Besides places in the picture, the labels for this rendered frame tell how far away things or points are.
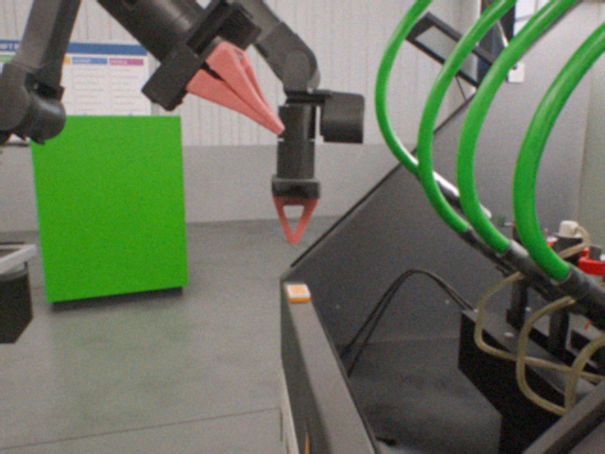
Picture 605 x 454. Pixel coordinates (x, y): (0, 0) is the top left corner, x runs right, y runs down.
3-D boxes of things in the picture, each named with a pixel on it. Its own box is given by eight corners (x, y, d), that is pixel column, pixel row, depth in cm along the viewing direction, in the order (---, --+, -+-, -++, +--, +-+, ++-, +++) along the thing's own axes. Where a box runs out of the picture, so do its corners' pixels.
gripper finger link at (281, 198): (311, 236, 85) (314, 179, 83) (317, 246, 78) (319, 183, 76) (269, 235, 84) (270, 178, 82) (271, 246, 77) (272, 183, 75)
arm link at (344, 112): (292, 68, 81) (284, 50, 72) (367, 70, 80) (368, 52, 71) (288, 146, 81) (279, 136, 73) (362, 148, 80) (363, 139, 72)
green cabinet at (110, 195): (167, 268, 462) (160, 117, 436) (189, 296, 385) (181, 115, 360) (50, 281, 424) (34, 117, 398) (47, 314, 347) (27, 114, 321)
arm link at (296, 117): (281, 98, 79) (274, 96, 73) (326, 100, 78) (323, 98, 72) (280, 146, 80) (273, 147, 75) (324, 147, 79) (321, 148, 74)
